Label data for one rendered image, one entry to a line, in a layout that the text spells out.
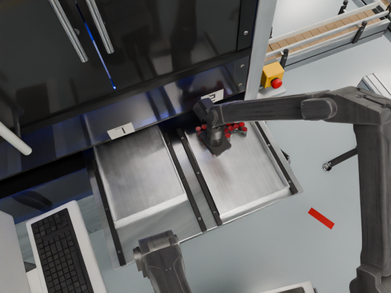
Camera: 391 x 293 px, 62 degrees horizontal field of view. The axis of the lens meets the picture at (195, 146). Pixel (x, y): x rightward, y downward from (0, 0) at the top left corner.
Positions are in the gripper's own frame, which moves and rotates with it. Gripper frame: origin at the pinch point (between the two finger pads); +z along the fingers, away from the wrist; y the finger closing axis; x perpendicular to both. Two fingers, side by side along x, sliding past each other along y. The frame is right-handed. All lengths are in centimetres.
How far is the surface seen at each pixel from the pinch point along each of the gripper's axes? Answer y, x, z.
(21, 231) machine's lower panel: 36, 84, 42
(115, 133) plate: 22.1, 26.2, -9.8
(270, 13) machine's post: 10.0, -26.2, -40.4
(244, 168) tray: -10.8, -5.4, 3.8
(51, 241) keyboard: 10, 65, 9
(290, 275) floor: -54, -14, 91
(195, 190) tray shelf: -7.0, 13.7, 4.0
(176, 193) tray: -3.7, 19.8, 3.9
